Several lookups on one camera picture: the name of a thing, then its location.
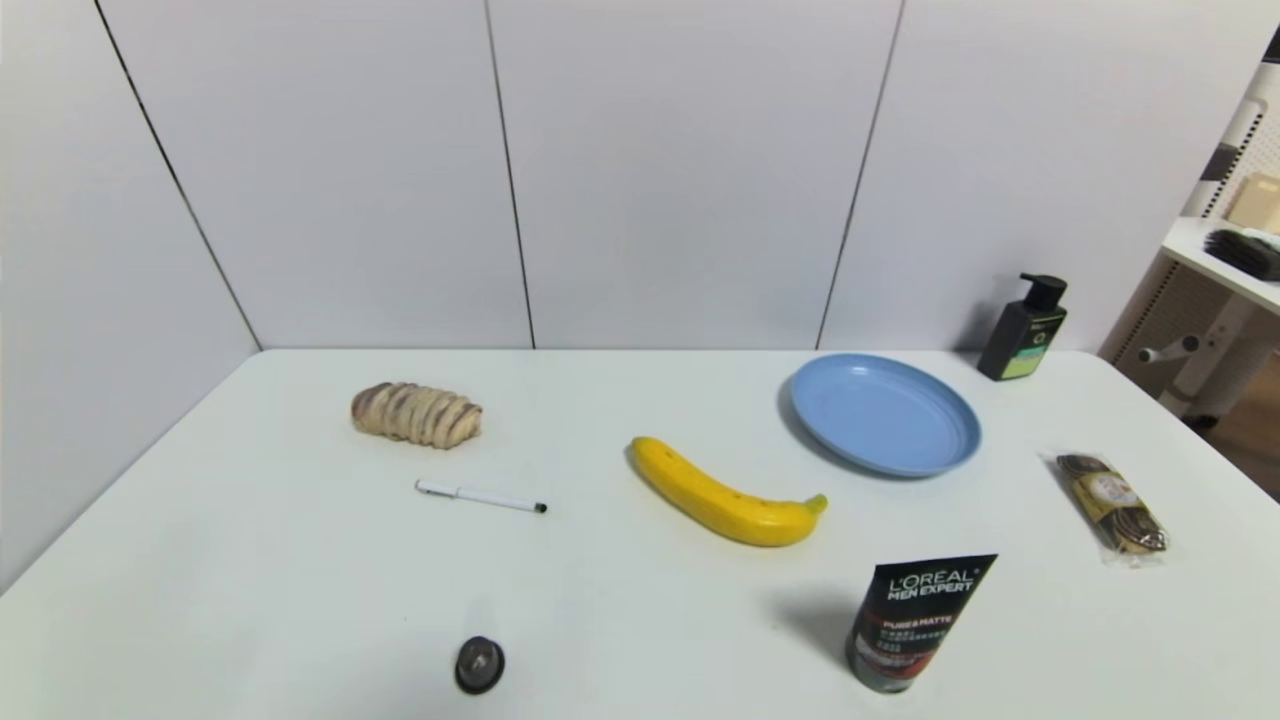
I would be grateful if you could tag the blue plate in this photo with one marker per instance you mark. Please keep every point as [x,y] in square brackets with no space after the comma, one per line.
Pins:
[884,414]

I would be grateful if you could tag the yellow banana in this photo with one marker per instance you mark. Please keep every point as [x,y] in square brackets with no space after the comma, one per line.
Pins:
[720,498]

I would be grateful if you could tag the white pen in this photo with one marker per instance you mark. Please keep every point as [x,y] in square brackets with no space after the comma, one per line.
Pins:
[480,496]

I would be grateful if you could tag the braided bread loaf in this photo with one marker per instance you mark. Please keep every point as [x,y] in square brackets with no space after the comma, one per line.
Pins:
[416,414]

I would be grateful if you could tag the grey coffee capsule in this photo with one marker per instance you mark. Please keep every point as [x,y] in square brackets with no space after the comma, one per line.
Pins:
[479,664]

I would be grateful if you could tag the black L'Oreal tube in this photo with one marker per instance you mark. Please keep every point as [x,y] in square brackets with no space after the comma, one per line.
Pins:
[912,625]

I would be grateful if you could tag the black pump bottle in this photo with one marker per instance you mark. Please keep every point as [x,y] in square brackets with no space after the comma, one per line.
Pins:
[1022,335]

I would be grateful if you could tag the packaged chocolate cookies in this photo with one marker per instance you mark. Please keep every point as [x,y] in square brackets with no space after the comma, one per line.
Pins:
[1112,506]

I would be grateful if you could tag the white shelf unit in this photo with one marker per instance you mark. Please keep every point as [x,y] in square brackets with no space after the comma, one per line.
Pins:
[1205,320]

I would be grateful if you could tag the black brush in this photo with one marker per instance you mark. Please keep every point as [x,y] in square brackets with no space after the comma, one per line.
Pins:
[1243,252]

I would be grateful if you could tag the beige box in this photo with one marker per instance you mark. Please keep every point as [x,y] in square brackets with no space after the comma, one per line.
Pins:
[1256,202]

